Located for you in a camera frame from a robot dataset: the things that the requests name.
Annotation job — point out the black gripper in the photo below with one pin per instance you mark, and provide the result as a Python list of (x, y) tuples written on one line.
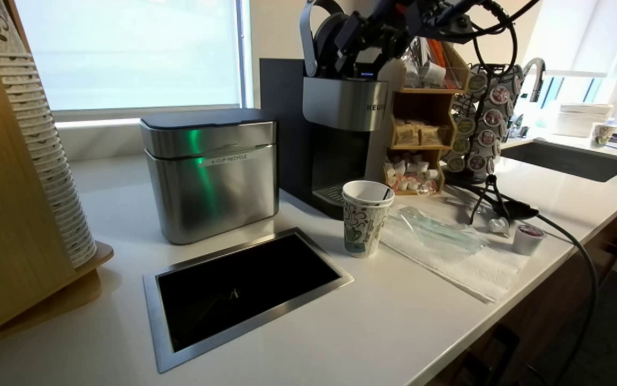
[(428, 15)]

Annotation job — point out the black silver coffee maker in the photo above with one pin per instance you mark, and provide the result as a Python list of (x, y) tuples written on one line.
[(337, 107)]

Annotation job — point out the loose red lid coffee pod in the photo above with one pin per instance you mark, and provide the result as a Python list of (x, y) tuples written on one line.
[(528, 236)]

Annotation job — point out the orange edged packet stack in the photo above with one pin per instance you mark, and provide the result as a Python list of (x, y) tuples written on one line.
[(433, 68)]

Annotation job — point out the wooden condiment organizer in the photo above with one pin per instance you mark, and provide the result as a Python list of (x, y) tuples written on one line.
[(422, 107)]

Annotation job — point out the brown sugar packets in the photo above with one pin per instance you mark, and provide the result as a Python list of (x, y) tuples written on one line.
[(416, 133)]

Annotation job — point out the red white packet pile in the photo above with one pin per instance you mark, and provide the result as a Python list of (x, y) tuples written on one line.
[(412, 177)]

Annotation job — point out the patterned paper cup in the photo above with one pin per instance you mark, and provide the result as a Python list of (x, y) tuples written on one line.
[(364, 222)]

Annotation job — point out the clear plastic stirrer bag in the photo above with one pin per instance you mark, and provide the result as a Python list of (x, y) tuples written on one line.
[(438, 231)]

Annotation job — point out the stainless steel bin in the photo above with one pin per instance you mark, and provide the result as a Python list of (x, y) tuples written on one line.
[(207, 179)]

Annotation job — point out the white container stack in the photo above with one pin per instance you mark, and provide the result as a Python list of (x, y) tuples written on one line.
[(582, 119)]

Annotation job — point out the dark sink basin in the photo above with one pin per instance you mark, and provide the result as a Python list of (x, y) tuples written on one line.
[(567, 160)]

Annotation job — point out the bright window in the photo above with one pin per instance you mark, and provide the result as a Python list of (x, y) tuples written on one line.
[(128, 49)]

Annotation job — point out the small paper cup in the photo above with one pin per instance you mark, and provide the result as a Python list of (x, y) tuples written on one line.
[(603, 133)]

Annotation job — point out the dark under-counter cabinet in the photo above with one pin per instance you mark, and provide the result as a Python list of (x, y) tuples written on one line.
[(536, 336)]

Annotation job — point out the paper cup stack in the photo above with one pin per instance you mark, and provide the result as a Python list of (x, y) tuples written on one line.
[(43, 150)]

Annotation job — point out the wooden cup dispenser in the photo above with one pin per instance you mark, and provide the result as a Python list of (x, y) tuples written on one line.
[(1, 236)]

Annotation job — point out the steel counter chute frame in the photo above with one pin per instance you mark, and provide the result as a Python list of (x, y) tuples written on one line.
[(159, 323)]

